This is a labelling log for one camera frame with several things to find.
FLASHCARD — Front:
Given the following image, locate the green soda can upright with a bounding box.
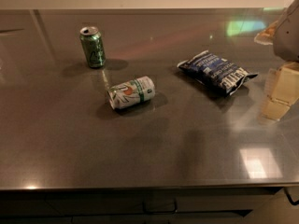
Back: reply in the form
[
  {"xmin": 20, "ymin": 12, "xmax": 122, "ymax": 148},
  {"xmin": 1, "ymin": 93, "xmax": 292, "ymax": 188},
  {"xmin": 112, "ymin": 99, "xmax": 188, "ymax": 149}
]
[{"xmin": 79, "ymin": 26, "xmax": 106, "ymax": 68}]

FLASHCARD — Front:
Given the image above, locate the blue chip bag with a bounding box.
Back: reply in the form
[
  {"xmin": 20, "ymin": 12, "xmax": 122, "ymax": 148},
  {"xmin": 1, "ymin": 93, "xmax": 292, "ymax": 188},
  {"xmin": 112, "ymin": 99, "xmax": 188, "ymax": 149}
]
[{"xmin": 177, "ymin": 50, "xmax": 258, "ymax": 96}]

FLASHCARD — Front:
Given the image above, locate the black drawer handle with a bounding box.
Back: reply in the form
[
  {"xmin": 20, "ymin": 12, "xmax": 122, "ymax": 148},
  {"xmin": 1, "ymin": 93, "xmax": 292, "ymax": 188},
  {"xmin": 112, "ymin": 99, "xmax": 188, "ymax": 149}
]
[{"xmin": 142, "ymin": 198, "xmax": 178, "ymax": 215}]

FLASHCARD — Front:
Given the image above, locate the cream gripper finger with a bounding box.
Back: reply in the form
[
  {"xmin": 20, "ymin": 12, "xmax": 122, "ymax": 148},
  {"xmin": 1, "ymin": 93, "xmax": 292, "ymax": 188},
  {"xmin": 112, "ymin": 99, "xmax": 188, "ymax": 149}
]
[
  {"xmin": 261, "ymin": 62, "xmax": 299, "ymax": 120},
  {"xmin": 254, "ymin": 21, "xmax": 278, "ymax": 46}
]

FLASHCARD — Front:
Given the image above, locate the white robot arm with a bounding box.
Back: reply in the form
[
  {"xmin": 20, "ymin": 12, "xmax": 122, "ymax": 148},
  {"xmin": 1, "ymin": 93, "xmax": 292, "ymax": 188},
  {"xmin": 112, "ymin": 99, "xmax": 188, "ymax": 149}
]
[{"xmin": 254, "ymin": 0, "xmax": 299, "ymax": 120}]

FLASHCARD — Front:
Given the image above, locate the white 7up can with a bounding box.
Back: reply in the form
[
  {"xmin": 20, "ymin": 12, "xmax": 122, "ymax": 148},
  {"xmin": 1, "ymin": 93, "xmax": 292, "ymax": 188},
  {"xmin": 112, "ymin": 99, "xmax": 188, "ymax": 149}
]
[{"xmin": 107, "ymin": 77, "xmax": 155, "ymax": 109}]

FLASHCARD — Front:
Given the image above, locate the dark cabinet drawer front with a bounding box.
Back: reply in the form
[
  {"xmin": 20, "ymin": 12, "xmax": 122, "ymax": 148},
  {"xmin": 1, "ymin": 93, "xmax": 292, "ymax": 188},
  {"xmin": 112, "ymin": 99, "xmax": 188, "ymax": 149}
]
[{"xmin": 0, "ymin": 187, "xmax": 279, "ymax": 224}]

